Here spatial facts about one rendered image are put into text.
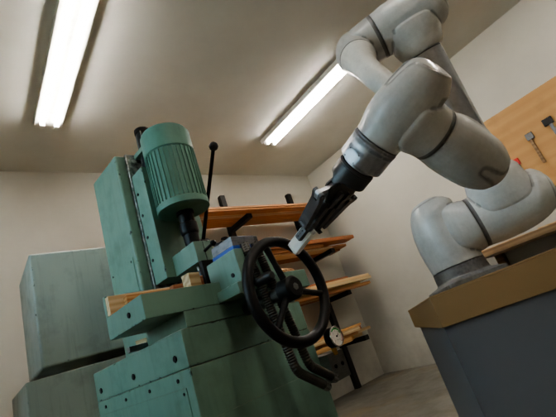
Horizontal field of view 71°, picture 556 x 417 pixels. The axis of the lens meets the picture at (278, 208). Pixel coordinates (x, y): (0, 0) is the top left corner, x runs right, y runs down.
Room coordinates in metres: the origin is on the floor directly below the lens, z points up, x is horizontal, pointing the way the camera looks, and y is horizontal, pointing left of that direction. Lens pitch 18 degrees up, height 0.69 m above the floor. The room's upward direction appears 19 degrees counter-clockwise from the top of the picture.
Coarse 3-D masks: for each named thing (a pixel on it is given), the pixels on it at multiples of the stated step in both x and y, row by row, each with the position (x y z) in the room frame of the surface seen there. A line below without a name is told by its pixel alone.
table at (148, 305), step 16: (288, 272) 1.27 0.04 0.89; (304, 272) 1.34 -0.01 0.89; (192, 288) 0.99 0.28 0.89; (208, 288) 1.03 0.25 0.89; (240, 288) 0.98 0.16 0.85; (256, 288) 1.03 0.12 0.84; (128, 304) 0.92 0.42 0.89; (144, 304) 0.88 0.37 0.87; (160, 304) 0.91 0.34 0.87; (176, 304) 0.95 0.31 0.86; (192, 304) 0.98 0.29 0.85; (208, 304) 1.02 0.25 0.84; (112, 320) 0.99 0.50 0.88; (128, 320) 0.93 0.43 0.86; (144, 320) 0.89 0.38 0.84; (160, 320) 0.97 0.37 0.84; (112, 336) 1.00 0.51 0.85; (128, 336) 1.05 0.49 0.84
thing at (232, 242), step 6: (228, 240) 1.02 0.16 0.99; (234, 240) 1.02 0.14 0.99; (240, 240) 1.04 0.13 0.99; (246, 240) 1.05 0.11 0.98; (252, 240) 1.07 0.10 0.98; (216, 246) 1.06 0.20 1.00; (222, 246) 1.04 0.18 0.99; (228, 246) 1.02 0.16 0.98; (234, 246) 1.01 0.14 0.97; (216, 252) 1.06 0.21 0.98; (222, 252) 1.04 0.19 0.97; (216, 258) 1.06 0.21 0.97
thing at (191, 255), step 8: (184, 248) 1.19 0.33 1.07; (192, 248) 1.17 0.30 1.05; (200, 248) 1.17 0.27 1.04; (176, 256) 1.23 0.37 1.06; (184, 256) 1.20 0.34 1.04; (192, 256) 1.17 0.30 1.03; (200, 256) 1.17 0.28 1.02; (208, 256) 1.19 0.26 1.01; (176, 264) 1.23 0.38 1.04; (184, 264) 1.21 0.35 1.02; (192, 264) 1.18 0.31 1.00; (176, 272) 1.24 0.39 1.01; (184, 272) 1.22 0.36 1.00
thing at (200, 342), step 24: (168, 336) 0.98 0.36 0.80; (192, 336) 0.96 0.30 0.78; (216, 336) 1.01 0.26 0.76; (240, 336) 1.07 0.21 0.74; (264, 336) 1.13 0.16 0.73; (144, 360) 1.07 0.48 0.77; (168, 360) 1.00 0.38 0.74; (192, 360) 0.95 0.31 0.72; (96, 384) 1.30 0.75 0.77; (120, 384) 1.19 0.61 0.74; (144, 384) 1.09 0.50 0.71
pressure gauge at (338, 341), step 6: (330, 330) 1.25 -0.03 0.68; (336, 330) 1.28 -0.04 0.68; (324, 336) 1.26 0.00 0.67; (330, 336) 1.24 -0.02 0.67; (342, 336) 1.29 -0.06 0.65; (330, 342) 1.25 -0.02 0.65; (336, 342) 1.26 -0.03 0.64; (342, 342) 1.28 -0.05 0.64; (336, 348) 1.28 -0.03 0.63; (336, 354) 1.28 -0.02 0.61
